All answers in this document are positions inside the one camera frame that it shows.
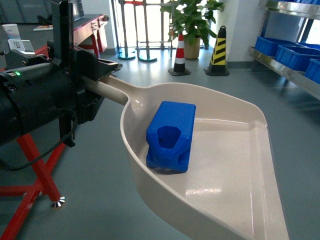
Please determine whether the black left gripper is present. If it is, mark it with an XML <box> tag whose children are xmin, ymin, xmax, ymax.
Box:
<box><xmin>46</xmin><ymin>39</ymin><xmax>124</xmax><ymax>125</ymax></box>

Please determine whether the blue plastic block part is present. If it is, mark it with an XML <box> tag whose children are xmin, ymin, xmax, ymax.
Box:
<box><xmin>146</xmin><ymin>101</ymin><xmax>196</xmax><ymax>173</ymax></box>

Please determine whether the beige plastic dustpan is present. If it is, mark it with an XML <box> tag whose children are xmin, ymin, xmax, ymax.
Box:
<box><xmin>84</xmin><ymin>76</ymin><xmax>289</xmax><ymax>240</ymax></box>

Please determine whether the stainless steel roller shelf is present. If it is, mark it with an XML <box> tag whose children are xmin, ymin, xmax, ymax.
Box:
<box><xmin>248</xmin><ymin>0</ymin><xmax>320</xmax><ymax>99</ymax></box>

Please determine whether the red white traffic cone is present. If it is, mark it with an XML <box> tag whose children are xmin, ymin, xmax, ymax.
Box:
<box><xmin>168</xmin><ymin>33</ymin><xmax>191</xmax><ymax>76</ymax></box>

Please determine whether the white paper cup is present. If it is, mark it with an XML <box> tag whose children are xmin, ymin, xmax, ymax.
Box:
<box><xmin>2</xmin><ymin>23</ymin><xmax>21</xmax><ymax>40</ymax></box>

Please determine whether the green potted plant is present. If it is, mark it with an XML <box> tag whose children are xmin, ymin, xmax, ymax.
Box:
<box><xmin>160</xmin><ymin>0</ymin><xmax>225</xmax><ymax>60</ymax></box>

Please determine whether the yellow black traffic cone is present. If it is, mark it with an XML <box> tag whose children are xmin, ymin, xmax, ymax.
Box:
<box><xmin>204</xmin><ymin>25</ymin><xmax>230</xmax><ymax>76</ymax></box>

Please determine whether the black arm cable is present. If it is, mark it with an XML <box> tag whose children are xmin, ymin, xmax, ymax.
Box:
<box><xmin>0</xmin><ymin>108</ymin><xmax>78</xmax><ymax>172</ymax></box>

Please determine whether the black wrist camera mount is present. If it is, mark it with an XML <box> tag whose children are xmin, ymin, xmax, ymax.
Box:
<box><xmin>47</xmin><ymin>0</ymin><xmax>74</xmax><ymax>68</ymax></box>

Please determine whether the red frame work table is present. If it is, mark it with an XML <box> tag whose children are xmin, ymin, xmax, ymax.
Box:
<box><xmin>0</xmin><ymin>14</ymin><xmax>109</xmax><ymax>240</ymax></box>

